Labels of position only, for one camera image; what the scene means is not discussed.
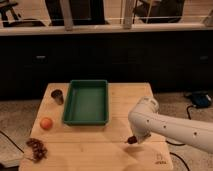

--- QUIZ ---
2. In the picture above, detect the black cable right floor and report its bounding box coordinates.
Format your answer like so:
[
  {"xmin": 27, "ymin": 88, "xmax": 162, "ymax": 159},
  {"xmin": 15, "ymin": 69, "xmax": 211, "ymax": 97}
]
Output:
[{"xmin": 165, "ymin": 104, "xmax": 201, "ymax": 171}]

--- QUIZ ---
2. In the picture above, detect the blue power adapter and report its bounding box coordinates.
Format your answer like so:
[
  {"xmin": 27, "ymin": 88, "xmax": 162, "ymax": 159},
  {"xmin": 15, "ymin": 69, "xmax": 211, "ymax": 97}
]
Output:
[{"xmin": 190, "ymin": 92, "xmax": 212, "ymax": 108}]

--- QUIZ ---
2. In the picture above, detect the black cable left floor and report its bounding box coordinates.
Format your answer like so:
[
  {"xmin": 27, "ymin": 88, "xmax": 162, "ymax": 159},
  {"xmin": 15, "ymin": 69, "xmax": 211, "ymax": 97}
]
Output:
[{"xmin": 0, "ymin": 130, "xmax": 26, "ymax": 155}]

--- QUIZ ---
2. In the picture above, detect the small metal cup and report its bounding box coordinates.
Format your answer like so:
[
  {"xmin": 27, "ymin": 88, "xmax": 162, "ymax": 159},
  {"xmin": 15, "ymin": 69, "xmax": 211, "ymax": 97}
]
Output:
[{"xmin": 51, "ymin": 89, "xmax": 64, "ymax": 105}]

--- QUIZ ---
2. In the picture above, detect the dark grape bunch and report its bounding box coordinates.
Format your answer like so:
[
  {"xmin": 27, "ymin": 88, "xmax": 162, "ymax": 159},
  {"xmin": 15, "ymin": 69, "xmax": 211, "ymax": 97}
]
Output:
[{"xmin": 26, "ymin": 138, "xmax": 47, "ymax": 162}]

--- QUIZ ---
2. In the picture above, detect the orange fruit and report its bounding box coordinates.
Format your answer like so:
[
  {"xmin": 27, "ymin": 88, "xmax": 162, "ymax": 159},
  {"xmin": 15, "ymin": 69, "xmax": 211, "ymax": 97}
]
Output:
[{"xmin": 40, "ymin": 117, "xmax": 53, "ymax": 130}]

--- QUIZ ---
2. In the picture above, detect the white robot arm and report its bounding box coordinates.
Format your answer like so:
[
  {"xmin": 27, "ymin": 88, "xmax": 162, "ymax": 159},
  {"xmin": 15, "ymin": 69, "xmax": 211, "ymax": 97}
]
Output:
[{"xmin": 128, "ymin": 97, "xmax": 213, "ymax": 154}]

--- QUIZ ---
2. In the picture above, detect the green plastic tray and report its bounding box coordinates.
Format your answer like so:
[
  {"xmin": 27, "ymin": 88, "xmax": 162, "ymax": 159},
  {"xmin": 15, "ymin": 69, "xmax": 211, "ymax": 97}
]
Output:
[{"xmin": 62, "ymin": 80, "xmax": 109, "ymax": 126}]

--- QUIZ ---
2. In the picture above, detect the black cable floor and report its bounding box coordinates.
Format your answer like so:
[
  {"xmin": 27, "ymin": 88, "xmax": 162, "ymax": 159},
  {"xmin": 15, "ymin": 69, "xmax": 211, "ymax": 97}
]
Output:
[
  {"xmin": 0, "ymin": 130, "xmax": 26, "ymax": 155},
  {"xmin": 165, "ymin": 104, "xmax": 201, "ymax": 171}
]

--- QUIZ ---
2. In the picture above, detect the dark red pepper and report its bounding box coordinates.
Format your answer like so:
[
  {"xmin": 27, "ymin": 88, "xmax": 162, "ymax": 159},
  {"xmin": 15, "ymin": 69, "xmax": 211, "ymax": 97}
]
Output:
[{"xmin": 125, "ymin": 136, "xmax": 137, "ymax": 144}]

